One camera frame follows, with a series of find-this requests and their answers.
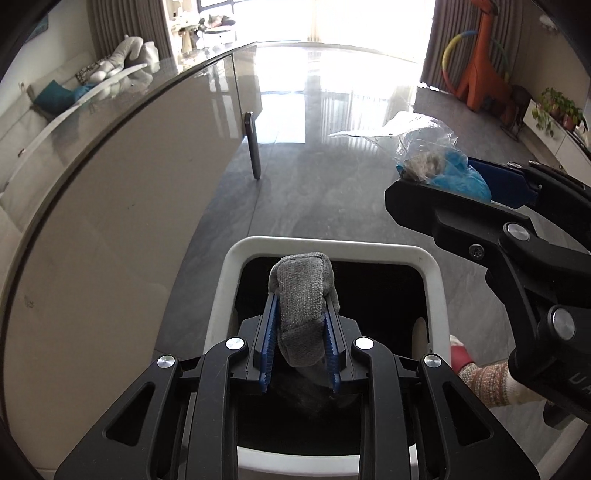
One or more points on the white low cabinet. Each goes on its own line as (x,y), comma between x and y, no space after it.
(572,143)

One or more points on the white rimmed black bin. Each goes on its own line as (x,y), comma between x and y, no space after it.
(323,244)

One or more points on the grey plush toy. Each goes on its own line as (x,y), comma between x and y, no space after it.
(120,57)

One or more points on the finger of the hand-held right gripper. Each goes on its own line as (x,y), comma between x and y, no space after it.
(443,212)
(503,182)

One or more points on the balcony clutter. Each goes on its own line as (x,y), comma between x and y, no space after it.
(207,27)

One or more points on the small teal pillow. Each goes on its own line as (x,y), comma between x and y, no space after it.
(85,91)

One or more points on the colourful hoop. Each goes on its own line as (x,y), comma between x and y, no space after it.
(447,55)

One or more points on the brown curtain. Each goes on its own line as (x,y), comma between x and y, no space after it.
(129,23)
(436,41)

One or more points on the light grey sofa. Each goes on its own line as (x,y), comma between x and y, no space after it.
(27,138)

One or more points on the green potted plant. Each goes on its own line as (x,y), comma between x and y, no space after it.
(556,108)

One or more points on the black white patterned pillow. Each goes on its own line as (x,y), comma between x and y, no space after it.
(87,74)

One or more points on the large teal pillow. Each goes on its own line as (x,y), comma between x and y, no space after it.
(53,95)

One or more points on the blue plastic shoe cover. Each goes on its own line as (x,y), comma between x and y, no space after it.
(461,173)

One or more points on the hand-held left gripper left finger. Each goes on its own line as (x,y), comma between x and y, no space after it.
(269,341)

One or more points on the grey cloth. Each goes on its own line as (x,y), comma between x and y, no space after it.
(302,300)

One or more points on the person's foot in patterned sock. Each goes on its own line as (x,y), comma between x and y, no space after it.
(489,378)

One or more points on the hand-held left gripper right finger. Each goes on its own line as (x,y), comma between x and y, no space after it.
(331,350)

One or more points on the orange giraffe toy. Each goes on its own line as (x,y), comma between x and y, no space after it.
(482,60)

